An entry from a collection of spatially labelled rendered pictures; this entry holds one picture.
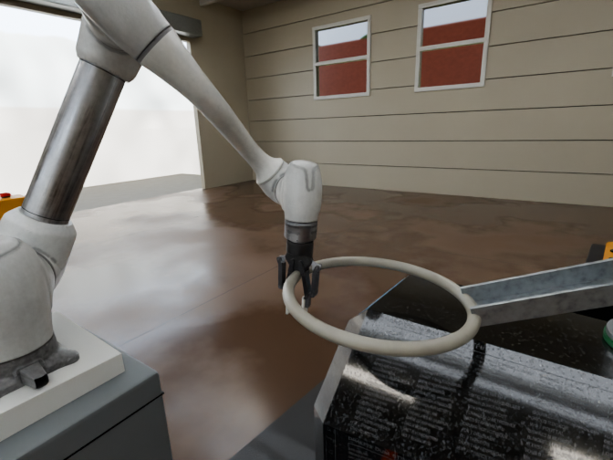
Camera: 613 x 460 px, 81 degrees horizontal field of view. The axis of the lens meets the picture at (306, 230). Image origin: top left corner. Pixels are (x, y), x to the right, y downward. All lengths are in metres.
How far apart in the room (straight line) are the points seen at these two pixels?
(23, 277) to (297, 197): 0.59
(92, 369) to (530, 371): 0.95
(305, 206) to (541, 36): 6.50
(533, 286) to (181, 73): 0.95
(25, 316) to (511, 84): 6.94
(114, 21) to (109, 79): 0.19
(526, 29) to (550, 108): 1.26
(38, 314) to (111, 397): 0.22
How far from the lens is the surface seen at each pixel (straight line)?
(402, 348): 0.76
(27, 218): 1.03
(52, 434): 0.88
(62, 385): 0.91
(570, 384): 1.01
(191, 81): 0.85
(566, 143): 7.08
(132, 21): 0.84
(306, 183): 0.91
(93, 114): 0.99
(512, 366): 1.00
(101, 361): 0.93
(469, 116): 7.22
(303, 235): 0.95
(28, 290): 0.88
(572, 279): 1.09
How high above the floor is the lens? 1.32
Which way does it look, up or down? 16 degrees down
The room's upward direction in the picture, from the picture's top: 2 degrees counter-clockwise
